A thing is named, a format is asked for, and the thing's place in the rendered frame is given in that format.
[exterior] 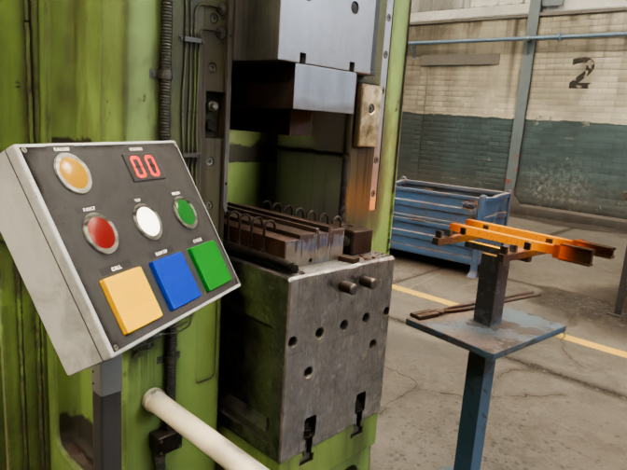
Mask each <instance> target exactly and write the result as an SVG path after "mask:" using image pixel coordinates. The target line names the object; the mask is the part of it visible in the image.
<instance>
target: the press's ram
mask: <svg viewBox="0 0 627 470"><path fill-rule="evenodd" d="M375 7H376V0H234V16H233V42H232V64H260V63H293V62H296V63H302V64H308V65H313V66H319V67H325V68H330V69H336V70H342V71H347V72H353V73H356V74H357V75H369V73H370V62H371V51H372V40H373V29H374V18H375Z"/></svg>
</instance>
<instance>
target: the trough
mask: <svg viewBox="0 0 627 470"><path fill-rule="evenodd" d="M227 205H228V206H232V207H236V208H240V209H244V210H247V211H251V212H254V213H258V214H265V215H268V216H272V217H276V218H280V219H284V220H287V221H291V222H295V223H299V224H302V225H306V226H310V227H314V228H319V231H320V232H319V234H324V233H328V229H329V227H325V226H321V225H317V224H314V223H310V222H306V221H301V220H298V219H294V218H290V217H286V216H282V215H279V214H272V213H268V212H264V211H260V210H257V209H253V208H249V207H244V206H241V205H237V204H233V203H229V202H227Z"/></svg>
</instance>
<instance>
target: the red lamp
mask: <svg viewBox="0 0 627 470"><path fill-rule="evenodd" d="M88 232H89V234H90V236H91V239H92V240H93V241H94V242H95V243H96V244H97V245H98V246H100V247H102V248H104V249H108V248H111V247H112V246H113V245H114V243H115V240H116V237H115V232H114V230H113V229H112V227H111V226H110V224H109V223H108V222H107V221H105V220H104V219H102V218H101V217H93V218H92V219H91V220H90V221H89V224H88Z"/></svg>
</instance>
